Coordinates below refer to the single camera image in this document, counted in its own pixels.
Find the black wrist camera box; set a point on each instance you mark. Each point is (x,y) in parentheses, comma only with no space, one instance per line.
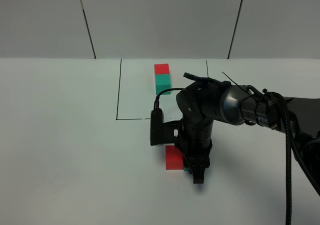
(164,132)

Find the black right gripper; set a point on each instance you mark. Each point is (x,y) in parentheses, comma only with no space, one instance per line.
(195,144)

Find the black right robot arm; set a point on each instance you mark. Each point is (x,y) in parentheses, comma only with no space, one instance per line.
(205,101)

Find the red template block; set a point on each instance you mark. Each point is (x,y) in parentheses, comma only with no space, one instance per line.
(161,69)

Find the green template block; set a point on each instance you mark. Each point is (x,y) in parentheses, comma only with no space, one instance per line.
(162,82)

